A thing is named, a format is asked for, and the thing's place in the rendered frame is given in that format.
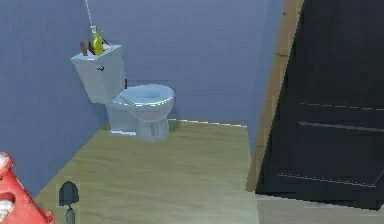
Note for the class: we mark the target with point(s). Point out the white toilet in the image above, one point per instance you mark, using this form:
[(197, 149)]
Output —
[(100, 80)]

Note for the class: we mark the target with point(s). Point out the yellow spray bottle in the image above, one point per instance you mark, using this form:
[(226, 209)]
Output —
[(97, 45)]

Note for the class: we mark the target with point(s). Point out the brown small bottle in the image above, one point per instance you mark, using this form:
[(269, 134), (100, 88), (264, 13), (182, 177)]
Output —
[(91, 47)]

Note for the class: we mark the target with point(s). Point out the black room door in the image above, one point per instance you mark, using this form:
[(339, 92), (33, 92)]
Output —
[(330, 100)]

